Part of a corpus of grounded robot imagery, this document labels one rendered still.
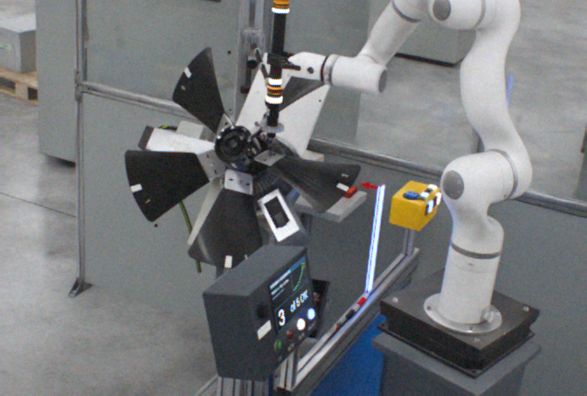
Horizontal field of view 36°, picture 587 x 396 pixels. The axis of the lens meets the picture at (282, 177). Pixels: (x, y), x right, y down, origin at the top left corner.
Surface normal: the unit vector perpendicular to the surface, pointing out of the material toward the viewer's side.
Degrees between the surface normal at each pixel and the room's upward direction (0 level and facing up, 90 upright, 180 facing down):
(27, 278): 0
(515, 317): 2
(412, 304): 2
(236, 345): 90
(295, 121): 50
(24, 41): 96
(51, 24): 90
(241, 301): 90
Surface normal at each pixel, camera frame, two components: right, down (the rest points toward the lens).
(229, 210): 0.40, -0.28
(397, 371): -0.68, 0.23
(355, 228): -0.46, 0.30
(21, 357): 0.07, -0.92
